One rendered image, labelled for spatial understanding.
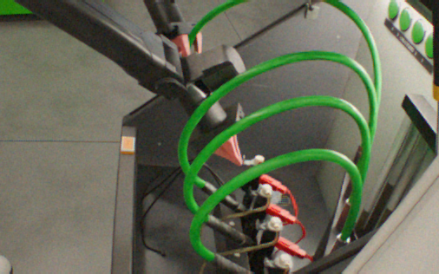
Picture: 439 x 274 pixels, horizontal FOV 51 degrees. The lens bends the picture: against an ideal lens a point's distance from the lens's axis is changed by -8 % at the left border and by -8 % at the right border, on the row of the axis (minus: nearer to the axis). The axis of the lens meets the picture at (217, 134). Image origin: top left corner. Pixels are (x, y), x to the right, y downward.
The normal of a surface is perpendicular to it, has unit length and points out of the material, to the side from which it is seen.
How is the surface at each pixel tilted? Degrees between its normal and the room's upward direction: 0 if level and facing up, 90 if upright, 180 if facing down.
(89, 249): 0
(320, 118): 90
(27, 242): 0
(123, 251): 0
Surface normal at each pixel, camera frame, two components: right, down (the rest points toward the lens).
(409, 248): -0.91, -0.26
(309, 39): 0.10, 0.59
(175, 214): 0.17, -0.81
